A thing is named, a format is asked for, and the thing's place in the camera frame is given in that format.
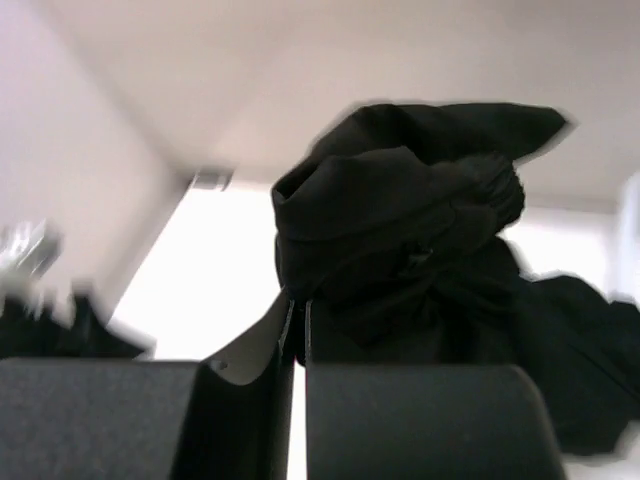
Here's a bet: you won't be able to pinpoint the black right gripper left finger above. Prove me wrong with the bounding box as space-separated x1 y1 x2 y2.
1 298 293 480

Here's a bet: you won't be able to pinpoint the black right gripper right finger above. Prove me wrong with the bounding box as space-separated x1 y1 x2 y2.
305 302 566 480

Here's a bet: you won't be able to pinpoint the black shorts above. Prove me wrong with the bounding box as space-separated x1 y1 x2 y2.
272 103 639 456

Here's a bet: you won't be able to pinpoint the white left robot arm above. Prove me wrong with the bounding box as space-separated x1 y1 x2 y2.
1 225 293 479

